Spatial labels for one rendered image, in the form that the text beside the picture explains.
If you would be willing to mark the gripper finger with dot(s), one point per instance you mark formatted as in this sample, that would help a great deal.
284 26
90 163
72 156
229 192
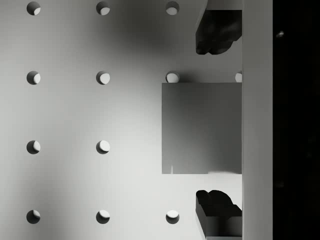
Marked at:
217 207
218 30

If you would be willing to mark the grey cube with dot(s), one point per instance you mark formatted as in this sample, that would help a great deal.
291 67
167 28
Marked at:
200 127

